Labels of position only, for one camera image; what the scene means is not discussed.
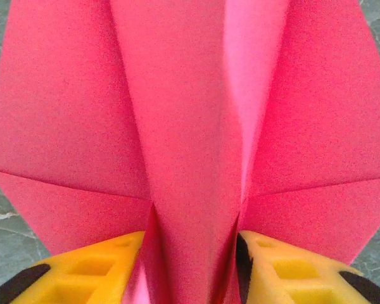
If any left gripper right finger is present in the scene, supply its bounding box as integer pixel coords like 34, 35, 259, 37
236, 230, 380, 304

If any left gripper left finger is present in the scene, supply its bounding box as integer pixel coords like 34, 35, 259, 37
0, 230, 146, 304

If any pink cloth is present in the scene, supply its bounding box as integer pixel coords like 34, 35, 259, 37
0, 0, 380, 304

